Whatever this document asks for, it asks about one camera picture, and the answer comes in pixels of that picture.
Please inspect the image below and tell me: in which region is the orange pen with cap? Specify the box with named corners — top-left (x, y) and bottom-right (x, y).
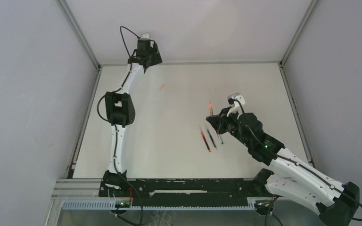
top-left (209, 102), bottom-right (214, 116)

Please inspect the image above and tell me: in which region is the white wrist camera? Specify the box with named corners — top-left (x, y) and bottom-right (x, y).
top-left (139, 33), bottom-right (150, 41)
top-left (226, 93), bottom-right (246, 117)

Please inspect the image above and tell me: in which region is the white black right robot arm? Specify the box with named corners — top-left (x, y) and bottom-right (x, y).
top-left (206, 107), bottom-right (360, 226)

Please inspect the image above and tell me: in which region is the aluminium frame rail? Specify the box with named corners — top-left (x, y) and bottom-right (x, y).
top-left (278, 62), bottom-right (316, 168)

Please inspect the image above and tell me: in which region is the black pen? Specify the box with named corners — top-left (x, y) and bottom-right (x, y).
top-left (207, 131), bottom-right (217, 149)

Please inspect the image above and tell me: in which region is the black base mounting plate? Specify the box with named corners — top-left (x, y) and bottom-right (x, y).
top-left (99, 178), bottom-right (272, 206)

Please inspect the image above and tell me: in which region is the white green-tipped pen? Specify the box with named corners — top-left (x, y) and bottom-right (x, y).
top-left (217, 134), bottom-right (224, 145)

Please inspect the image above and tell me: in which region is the white slotted cable duct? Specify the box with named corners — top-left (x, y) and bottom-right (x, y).
top-left (62, 199), bottom-right (256, 210)

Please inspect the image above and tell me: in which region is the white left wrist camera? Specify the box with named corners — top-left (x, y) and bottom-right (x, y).
top-left (139, 33), bottom-right (150, 41)

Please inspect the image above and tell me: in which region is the red pen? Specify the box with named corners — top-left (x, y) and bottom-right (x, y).
top-left (200, 130), bottom-right (211, 153)

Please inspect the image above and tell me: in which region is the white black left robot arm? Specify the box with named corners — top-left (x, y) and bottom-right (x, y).
top-left (99, 37), bottom-right (211, 196)

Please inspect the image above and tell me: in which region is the black right camera cable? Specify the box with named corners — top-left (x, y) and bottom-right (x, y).
top-left (232, 99), bottom-right (362, 223)

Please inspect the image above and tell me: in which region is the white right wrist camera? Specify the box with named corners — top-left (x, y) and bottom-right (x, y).
top-left (226, 93), bottom-right (246, 117)

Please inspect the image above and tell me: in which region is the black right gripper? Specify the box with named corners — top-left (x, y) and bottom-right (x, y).
top-left (208, 106), bottom-right (252, 147)

